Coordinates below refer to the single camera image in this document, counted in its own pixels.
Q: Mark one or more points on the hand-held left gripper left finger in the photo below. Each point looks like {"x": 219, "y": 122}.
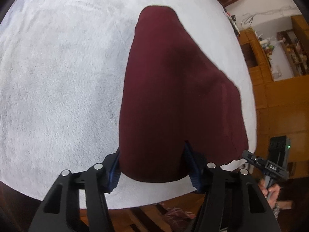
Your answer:
{"x": 115, "y": 174}

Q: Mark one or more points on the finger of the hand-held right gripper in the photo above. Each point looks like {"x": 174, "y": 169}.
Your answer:
{"x": 251, "y": 158}

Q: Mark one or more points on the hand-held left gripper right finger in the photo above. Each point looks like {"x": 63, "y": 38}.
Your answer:
{"x": 195, "y": 174}

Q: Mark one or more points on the maroon pants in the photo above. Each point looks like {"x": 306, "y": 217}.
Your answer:
{"x": 173, "y": 89}

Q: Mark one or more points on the person's right hand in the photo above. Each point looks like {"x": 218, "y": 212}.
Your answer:
{"x": 274, "y": 192}

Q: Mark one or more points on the plaid cloth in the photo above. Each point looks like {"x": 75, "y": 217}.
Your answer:
{"x": 178, "y": 215}

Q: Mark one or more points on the wooden cabinet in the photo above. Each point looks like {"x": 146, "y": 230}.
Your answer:
{"x": 277, "y": 96}

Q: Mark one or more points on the white fluffy blanket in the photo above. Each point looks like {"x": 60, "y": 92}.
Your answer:
{"x": 60, "y": 77}

